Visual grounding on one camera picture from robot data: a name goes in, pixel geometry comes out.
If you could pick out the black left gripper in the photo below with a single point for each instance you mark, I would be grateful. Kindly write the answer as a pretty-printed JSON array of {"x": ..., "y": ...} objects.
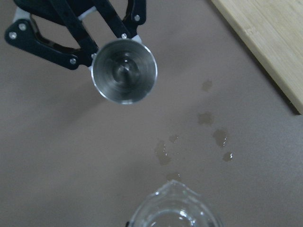
[{"x": 25, "y": 35}]

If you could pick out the steel jigger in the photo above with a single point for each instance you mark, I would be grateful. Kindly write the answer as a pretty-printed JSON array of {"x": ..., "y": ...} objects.
[{"x": 124, "y": 71}]

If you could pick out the clear glass measuring cup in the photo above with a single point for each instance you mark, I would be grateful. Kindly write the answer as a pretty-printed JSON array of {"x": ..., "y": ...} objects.
[{"x": 174, "y": 205}]

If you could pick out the wooden cutting board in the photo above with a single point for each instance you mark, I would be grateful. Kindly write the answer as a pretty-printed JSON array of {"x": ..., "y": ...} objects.
[{"x": 273, "y": 31}]

